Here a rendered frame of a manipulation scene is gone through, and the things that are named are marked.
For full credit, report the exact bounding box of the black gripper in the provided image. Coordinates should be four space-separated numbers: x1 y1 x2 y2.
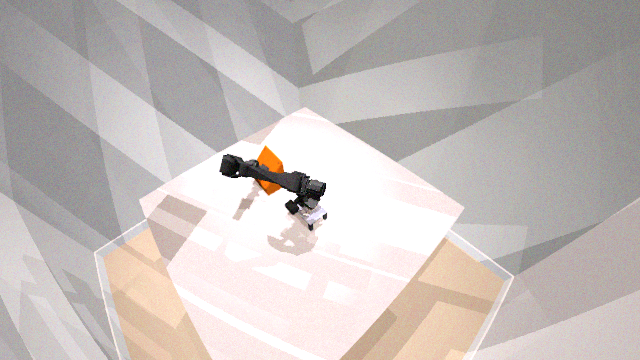
284 193 307 215

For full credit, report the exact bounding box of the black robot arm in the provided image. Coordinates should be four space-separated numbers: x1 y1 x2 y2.
219 153 326 210

